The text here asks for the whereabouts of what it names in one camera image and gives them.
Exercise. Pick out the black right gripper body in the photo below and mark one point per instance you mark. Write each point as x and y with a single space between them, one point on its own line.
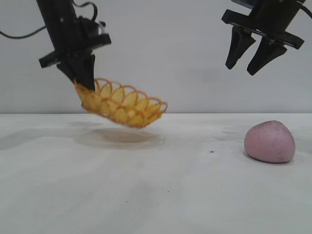
273 19

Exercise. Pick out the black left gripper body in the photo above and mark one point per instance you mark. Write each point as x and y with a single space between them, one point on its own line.
65 36

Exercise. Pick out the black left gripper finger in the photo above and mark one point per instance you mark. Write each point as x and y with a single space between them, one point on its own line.
78 70
92 63

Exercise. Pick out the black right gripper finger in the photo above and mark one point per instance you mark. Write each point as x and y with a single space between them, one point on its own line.
267 56
237 47

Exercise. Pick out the yellow woven plastic basket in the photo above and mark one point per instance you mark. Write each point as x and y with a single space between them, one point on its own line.
122 107

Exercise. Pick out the pink soft peach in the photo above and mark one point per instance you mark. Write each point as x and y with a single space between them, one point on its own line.
269 142

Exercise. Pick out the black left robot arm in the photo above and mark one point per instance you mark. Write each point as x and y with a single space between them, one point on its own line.
56 5

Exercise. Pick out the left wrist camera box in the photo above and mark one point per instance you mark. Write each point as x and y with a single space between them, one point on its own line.
92 28

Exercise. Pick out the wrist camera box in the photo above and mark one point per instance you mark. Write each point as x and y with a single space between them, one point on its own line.
243 2
92 28

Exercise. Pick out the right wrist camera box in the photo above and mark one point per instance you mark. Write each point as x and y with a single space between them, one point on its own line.
243 2

